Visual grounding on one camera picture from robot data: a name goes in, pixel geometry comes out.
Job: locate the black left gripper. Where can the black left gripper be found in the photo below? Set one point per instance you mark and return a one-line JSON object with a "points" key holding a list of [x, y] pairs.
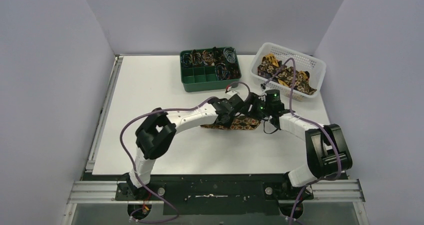
{"points": [[245, 107]]}

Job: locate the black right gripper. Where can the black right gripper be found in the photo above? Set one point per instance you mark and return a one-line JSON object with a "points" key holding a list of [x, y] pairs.
{"points": [[253, 100]]}

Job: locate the orange green patterned tie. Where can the orange green patterned tie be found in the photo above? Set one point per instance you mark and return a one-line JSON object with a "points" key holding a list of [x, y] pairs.
{"points": [[241, 122]]}

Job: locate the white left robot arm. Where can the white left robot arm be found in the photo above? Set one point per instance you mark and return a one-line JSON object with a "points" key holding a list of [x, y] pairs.
{"points": [[159, 127]]}

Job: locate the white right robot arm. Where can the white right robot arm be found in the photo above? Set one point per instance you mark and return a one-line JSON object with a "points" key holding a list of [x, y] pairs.
{"points": [[327, 153]]}

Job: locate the pile of patterned ties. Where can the pile of patterned ties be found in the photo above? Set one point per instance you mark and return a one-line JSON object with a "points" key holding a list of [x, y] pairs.
{"points": [[274, 69]]}

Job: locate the rolled blue red tie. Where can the rolled blue red tie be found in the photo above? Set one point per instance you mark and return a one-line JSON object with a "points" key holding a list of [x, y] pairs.
{"points": [[221, 72]]}

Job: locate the rolled dark red tie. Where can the rolled dark red tie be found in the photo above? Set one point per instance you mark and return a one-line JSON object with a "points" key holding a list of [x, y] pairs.
{"points": [[234, 71]]}

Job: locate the green divided organizer tray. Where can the green divided organizer tray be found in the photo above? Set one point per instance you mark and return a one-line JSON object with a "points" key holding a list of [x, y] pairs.
{"points": [[203, 78]]}

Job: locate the white plastic mesh basket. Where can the white plastic mesh basket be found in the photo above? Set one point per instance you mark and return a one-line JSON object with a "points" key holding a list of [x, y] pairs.
{"points": [[303, 62]]}

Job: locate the rolled dark patterned tie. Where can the rolled dark patterned tie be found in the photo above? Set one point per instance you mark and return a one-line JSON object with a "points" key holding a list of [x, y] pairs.
{"points": [[218, 55]]}

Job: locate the rolled tan patterned tie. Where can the rolled tan patterned tie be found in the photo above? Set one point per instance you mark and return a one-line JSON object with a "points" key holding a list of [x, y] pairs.
{"points": [[208, 58]]}

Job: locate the rolled light blue tie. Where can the rolled light blue tie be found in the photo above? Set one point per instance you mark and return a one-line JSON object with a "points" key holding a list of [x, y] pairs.
{"points": [[230, 54]]}

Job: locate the rolled brown patterned tie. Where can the rolled brown patterned tie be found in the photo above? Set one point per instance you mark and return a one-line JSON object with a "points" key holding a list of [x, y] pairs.
{"points": [[196, 58]]}

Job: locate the rolled blue striped tie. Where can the rolled blue striped tie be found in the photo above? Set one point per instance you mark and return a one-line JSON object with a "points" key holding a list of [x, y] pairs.
{"points": [[186, 60]]}

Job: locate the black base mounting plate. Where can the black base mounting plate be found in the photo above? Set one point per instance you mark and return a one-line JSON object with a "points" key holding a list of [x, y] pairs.
{"points": [[232, 194]]}

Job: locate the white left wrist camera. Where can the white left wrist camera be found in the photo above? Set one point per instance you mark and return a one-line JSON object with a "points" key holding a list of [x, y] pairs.
{"points": [[230, 93]]}

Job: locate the aluminium frame rail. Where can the aluminium frame rail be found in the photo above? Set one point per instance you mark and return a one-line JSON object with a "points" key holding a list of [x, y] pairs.
{"points": [[89, 165]]}

